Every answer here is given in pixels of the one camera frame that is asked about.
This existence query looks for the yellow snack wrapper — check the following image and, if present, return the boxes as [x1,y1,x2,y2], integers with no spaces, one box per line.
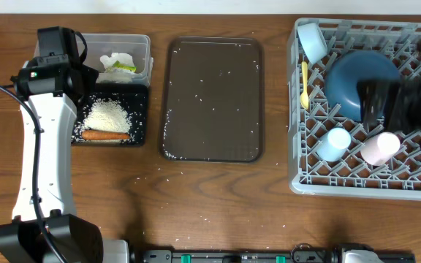
[112,61,137,73]

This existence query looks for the white rice pile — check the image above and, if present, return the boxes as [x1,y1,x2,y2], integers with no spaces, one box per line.
[83,99,131,133]

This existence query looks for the dark blue plate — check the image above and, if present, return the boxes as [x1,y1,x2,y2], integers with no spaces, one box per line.
[324,50,401,122]

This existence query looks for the pink plastic cup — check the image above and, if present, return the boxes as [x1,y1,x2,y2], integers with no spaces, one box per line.
[360,131,401,166]

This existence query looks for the orange carrot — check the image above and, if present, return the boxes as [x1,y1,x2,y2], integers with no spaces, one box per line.
[82,130,130,141]

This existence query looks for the light blue plastic cup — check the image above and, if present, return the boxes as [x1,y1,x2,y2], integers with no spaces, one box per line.
[316,128,352,162]

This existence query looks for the yellow plastic spoon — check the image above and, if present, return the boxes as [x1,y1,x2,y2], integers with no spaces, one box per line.
[300,61,309,110]

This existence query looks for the light blue bowl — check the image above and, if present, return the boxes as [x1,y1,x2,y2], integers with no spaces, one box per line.
[297,23,327,64]

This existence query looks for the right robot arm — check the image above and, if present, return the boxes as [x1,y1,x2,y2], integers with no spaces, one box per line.
[357,40,421,132]

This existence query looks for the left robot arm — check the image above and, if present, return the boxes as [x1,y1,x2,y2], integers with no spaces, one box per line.
[0,26,131,262]

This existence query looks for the black rectangular waste tray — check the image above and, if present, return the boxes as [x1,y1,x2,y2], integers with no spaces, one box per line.
[71,83,148,147]

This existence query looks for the clear plastic waste bin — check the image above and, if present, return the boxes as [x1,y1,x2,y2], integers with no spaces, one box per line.
[33,33,154,88]

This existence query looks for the grey dishwasher rack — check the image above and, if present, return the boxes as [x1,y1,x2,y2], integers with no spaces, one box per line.
[287,18,421,201]

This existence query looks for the brown serving tray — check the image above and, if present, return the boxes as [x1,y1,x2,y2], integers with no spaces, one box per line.
[159,37,265,164]

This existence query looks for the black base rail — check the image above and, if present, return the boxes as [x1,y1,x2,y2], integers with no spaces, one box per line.
[131,243,417,263]

